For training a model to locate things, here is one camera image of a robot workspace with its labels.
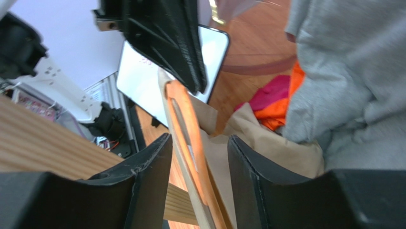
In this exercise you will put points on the wooden clothes rack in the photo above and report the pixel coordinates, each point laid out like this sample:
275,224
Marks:
30,143

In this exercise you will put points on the orange cloth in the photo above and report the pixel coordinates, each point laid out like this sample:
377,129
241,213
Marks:
274,115

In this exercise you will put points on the grey t shirt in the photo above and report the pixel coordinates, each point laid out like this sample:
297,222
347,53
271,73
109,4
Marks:
353,98

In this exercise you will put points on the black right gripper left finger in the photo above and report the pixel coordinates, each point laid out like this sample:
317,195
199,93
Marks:
129,195

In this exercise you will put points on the pink cloth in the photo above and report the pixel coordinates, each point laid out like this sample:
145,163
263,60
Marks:
275,90

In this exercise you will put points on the black marker cap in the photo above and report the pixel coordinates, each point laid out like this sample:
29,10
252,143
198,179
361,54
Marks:
155,122

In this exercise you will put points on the clear pink plastic bowl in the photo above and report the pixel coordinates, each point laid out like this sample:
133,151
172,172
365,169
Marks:
258,44

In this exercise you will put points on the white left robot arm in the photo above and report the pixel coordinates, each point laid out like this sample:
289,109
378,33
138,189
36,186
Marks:
24,58

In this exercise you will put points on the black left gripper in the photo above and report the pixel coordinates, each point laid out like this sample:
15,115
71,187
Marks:
164,31

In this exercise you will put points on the beige t shirt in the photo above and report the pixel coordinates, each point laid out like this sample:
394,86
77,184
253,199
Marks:
303,159

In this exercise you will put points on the orange plastic hanger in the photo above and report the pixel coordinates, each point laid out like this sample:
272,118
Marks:
186,128

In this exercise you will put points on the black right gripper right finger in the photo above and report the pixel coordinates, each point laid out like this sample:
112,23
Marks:
268,196

